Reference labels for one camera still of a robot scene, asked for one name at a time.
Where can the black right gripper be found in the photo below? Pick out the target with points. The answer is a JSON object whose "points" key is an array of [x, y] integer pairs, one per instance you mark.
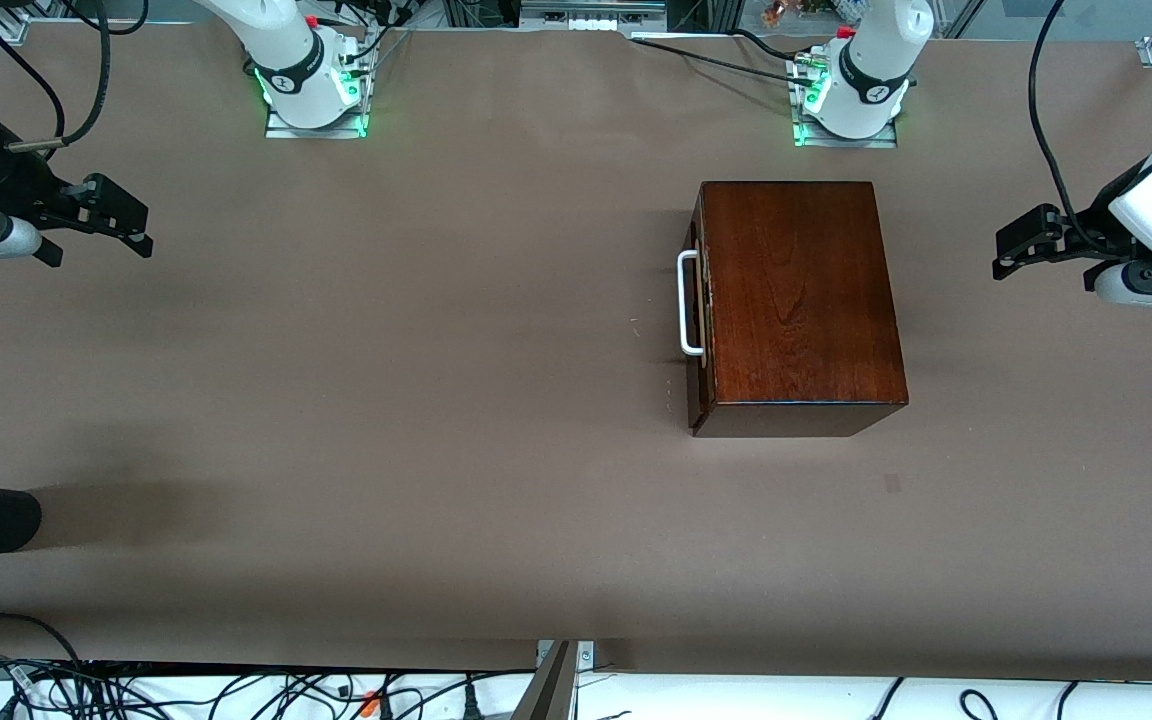
{"points": [[11, 180]]}

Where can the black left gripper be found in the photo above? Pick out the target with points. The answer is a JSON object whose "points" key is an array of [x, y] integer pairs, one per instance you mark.
{"points": [[1096, 216]]}

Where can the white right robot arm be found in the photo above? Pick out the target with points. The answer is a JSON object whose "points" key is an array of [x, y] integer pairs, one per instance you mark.
{"points": [[286, 50]]}

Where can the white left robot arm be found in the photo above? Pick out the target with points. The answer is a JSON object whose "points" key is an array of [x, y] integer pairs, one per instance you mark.
{"points": [[876, 60]]}

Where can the dark brown wooden cabinet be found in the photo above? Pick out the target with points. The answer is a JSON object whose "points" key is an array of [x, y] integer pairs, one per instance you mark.
{"points": [[806, 300]]}

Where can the brown table cover sheet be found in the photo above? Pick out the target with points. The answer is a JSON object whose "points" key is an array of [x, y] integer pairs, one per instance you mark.
{"points": [[436, 400]]}

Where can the grey metal connector panel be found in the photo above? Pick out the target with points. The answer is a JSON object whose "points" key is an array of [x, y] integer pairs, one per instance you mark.
{"points": [[591, 10]]}

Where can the grey slanted bar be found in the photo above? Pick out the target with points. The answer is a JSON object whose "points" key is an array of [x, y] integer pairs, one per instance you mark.
{"points": [[546, 695]]}

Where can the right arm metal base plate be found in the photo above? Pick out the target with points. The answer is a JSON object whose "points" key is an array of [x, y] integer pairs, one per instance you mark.
{"points": [[286, 132]]}

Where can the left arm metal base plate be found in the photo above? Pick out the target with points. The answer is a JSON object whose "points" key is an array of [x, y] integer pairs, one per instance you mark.
{"points": [[836, 143]]}

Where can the black frame post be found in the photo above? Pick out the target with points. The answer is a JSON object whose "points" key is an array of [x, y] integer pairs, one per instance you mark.
{"points": [[706, 12]]}

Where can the aluminium corner bracket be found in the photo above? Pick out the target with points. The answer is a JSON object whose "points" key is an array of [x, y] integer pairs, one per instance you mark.
{"points": [[586, 655]]}

